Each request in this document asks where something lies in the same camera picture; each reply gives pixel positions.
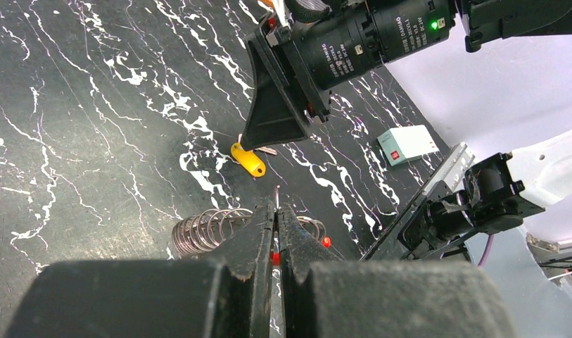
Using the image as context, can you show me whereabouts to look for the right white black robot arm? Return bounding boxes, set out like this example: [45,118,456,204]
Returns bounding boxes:
[241,0,572,150]

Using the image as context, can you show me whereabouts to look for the white red keyring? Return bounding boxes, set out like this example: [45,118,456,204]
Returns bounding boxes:
[171,185,344,269]

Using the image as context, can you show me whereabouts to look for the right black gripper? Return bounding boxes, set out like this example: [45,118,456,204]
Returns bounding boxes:
[241,1,455,150]

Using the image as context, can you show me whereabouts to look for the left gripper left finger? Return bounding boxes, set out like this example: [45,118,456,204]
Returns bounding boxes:
[5,199,274,337]

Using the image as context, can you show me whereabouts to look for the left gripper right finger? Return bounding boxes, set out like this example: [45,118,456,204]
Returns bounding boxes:
[277,205,516,337]

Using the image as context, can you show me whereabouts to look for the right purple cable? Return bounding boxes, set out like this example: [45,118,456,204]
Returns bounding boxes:
[476,233,496,268]

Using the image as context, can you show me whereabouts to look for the white box with red mark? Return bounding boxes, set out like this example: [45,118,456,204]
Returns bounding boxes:
[377,125,439,166]

